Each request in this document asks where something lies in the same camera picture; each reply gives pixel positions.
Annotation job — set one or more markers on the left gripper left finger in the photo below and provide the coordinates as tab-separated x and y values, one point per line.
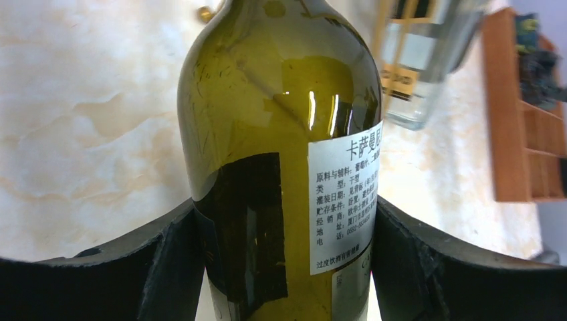
154	272

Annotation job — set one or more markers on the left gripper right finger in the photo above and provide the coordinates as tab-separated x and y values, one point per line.
423	273

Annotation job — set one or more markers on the dark bottle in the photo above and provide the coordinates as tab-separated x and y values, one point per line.
279	107

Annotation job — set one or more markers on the clear liquor bottle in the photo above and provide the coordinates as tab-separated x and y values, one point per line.
425	42

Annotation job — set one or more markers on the wooden compartment tray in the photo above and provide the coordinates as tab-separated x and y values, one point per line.
527	143

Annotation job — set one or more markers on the dark rolled tie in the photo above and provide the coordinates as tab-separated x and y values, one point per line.
537	83

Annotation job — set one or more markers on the yellow patterned rolled tie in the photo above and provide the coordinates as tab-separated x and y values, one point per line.
527	33

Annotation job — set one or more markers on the gold wire wine rack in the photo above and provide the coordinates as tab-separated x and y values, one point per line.
206	13

